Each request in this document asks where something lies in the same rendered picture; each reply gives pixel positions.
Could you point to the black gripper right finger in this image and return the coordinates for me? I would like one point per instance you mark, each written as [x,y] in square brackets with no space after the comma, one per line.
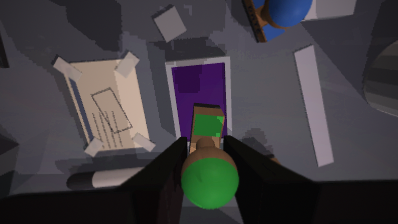
[270,193]

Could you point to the orange rubber stamp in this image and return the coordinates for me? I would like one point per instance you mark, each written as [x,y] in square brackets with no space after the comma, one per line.
[272,157]

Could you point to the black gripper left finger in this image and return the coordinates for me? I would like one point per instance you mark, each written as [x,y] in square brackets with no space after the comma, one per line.
[154,195]

